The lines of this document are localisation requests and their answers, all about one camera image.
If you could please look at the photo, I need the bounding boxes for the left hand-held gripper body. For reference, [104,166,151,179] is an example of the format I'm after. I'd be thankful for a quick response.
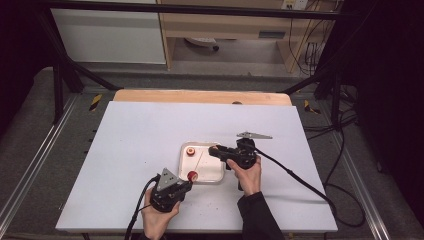
[149,167,188,214]

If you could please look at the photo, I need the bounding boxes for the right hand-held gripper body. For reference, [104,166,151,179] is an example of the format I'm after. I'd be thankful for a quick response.
[225,131,274,171]

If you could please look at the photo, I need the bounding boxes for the white square tray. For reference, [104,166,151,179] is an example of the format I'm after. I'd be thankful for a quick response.
[177,141,226,184]

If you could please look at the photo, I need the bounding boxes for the thin wooden skewer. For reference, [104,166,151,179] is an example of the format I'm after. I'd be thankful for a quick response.
[193,149,204,173]

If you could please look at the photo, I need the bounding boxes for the person's right hand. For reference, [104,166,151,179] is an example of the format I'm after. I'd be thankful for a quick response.
[226,155,263,197]

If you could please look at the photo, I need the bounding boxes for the person's left hand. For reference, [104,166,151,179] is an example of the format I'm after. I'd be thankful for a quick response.
[141,187,182,240]

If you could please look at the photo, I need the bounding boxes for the wooden table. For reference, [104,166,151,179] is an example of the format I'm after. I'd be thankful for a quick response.
[112,88,293,107]

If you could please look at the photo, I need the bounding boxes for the yellow black tape strip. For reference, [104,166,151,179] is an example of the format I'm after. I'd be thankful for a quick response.
[303,99,322,115]
[88,93,103,112]

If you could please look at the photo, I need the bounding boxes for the white chair base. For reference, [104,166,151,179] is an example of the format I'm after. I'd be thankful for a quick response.
[184,36,221,53]

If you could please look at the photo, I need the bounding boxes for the light wooden desk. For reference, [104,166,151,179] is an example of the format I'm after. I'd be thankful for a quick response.
[156,0,345,74]

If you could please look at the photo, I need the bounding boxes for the white cabinet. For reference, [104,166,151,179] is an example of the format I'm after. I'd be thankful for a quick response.
[49,0,167,65]

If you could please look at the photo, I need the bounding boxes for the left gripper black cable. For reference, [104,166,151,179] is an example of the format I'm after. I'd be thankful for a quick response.
[124,174,162,240]

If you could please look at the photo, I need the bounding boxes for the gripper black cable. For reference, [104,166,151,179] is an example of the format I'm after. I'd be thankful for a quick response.
[124,174,162,240]
[254,147,366,228]

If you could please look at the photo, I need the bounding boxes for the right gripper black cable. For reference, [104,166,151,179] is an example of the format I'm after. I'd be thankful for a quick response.
[254,147,366,228]

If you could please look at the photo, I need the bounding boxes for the black floor cables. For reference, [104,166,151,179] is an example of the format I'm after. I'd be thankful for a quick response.
[303,83,360,142]

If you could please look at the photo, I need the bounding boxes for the aluminium floor rail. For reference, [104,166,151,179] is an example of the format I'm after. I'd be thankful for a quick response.
[0,94,80,219]
[327,129,392,240]

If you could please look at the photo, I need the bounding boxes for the hanging black cables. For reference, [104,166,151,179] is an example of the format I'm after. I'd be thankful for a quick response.
[287,0,338,77]

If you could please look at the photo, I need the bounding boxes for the black metal frame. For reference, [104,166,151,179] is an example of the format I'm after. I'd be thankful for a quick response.
[32,0,355,126]

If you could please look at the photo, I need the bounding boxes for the white wall socket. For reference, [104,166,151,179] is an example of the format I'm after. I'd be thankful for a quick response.
[281,0,310,11]

